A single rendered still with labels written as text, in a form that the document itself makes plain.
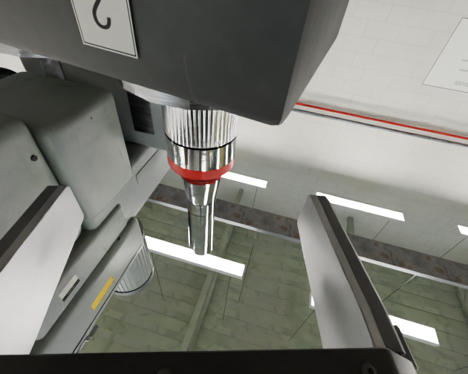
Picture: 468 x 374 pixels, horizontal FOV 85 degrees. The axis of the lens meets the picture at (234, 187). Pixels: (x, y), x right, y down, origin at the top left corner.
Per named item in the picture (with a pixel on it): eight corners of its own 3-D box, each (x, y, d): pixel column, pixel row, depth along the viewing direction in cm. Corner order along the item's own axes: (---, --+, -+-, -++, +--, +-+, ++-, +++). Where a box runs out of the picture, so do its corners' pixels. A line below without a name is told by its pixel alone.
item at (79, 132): (-71, 101, 45) (6, 199, 64) (47, 131, 42) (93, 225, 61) (20, 67, 59) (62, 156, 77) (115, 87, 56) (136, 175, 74)
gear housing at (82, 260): (-88, 289, 50) (-53, 309, 57) (18, 329, 47) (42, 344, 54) (46, 180, 73) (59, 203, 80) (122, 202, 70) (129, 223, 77)
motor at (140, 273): (70, 248, 87) (97, 289, 109) (123, 265, 84) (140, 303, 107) (106, 207, 101) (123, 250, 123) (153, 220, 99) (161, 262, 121)
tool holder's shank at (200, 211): (171, 155, 18) (180, 242, 26) (194, 180, 17) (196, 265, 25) (207, 142, 20) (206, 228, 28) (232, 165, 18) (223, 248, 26)
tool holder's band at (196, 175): (154, 142, 18) (156, 153, 18) (189, 180, 15) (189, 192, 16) (210, 124, 20) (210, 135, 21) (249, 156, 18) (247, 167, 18)
